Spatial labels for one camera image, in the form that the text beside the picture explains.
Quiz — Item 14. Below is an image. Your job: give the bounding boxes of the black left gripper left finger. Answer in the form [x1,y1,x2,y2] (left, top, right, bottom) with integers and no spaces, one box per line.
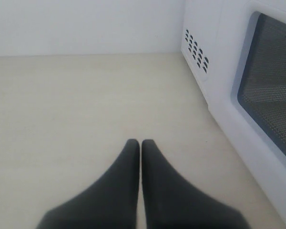
[37,139,140,229]

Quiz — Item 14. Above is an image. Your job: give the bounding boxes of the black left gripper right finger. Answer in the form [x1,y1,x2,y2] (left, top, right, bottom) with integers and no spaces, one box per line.
[142,139,250,229]

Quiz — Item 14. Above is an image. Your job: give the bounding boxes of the white microwave door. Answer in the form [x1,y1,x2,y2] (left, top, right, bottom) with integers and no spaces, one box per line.
[206,0,286,201]

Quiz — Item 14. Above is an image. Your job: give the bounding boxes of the white microwave oven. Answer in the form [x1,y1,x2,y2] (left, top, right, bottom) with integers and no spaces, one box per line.
[180,0,251,108]

